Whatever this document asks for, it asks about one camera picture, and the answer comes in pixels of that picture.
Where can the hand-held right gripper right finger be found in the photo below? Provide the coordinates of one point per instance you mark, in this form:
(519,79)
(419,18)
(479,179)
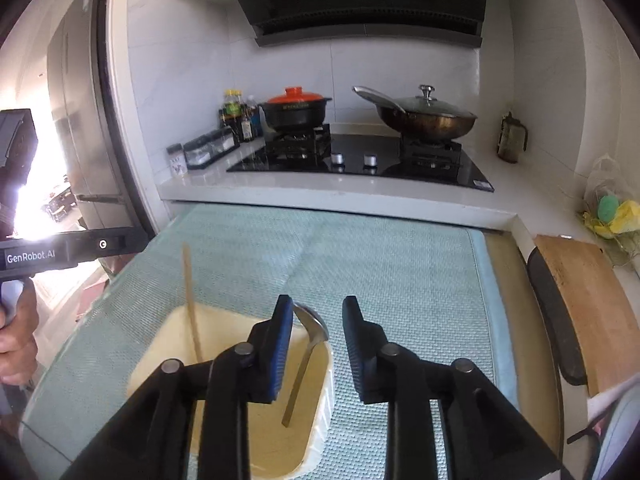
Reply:
(354,345)

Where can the light teal woven mat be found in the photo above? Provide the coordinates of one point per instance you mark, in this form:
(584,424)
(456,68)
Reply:
(400,260)

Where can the black flat pan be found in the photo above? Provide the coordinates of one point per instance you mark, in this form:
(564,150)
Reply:
(555,320)

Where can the yellow capped sauce bottle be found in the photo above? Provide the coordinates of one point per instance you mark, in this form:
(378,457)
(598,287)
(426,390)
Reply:
(231,110)

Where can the glass wok lid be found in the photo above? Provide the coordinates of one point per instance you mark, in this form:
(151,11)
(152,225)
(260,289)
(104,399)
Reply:
(430,106)

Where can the black clay pot orange lid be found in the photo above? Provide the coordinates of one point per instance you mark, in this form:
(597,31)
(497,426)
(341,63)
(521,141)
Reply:
(295,107)

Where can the blue labelled bottle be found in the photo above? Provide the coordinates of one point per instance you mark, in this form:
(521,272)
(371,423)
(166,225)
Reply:
(256,117)

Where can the person's left hand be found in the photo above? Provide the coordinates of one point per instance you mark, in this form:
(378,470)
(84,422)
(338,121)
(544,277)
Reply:
(17,342)

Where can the grey blue cloth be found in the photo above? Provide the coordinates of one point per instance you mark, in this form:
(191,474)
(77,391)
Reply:
(622,435)

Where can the small white spice jar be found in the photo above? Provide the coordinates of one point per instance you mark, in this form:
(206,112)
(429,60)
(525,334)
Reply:
(176,162)

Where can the silver stove knob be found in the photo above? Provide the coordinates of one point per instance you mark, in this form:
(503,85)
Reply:
(338,159)
(371,160)

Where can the small dark sauce bottle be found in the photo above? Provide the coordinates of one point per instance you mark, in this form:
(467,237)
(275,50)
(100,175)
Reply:
(248,127)

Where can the black range hood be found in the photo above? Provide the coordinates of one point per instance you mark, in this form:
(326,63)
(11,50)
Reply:
(350,0)

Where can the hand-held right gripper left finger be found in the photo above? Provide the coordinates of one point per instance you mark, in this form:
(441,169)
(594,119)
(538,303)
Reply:
(281,340)

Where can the grey steel refrigerator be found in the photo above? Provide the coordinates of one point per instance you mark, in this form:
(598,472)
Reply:
(85,110)

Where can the wooden cutting board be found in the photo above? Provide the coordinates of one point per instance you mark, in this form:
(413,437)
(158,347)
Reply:
(595,310)

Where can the green sponge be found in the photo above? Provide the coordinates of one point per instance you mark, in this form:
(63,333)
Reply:
(608,209)

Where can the black glass gas cooktop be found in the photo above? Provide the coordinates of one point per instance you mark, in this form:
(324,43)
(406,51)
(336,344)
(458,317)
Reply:
(300,167)

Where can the cream white utensil holder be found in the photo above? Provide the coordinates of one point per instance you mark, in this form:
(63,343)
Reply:
(160,345)

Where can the metal spoon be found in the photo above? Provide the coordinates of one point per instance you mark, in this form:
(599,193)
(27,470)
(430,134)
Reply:
(312,327)

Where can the yellow cloth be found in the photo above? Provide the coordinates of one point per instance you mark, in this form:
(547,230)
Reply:
(627,217)

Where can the clear plastic bag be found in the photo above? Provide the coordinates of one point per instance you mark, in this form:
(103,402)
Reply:
(607,175)

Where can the brown wooden chopstick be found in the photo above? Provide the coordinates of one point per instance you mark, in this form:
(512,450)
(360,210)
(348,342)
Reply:
(191,305)

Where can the dark metal wok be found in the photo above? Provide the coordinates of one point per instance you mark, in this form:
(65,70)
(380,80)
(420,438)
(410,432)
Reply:
(430,127)

